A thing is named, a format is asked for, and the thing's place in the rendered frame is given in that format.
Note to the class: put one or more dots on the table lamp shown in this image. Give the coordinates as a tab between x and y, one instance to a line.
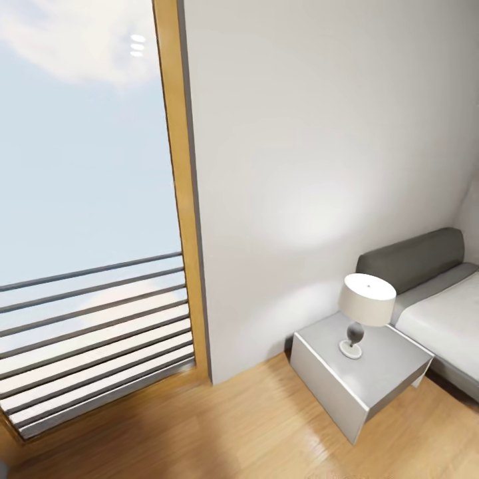
364	310

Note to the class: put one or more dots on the nightstand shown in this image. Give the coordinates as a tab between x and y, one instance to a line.
352	391

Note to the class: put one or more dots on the bed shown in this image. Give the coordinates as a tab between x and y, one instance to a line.
437	300

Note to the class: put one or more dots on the fixed window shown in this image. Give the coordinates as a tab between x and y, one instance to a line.
101	306

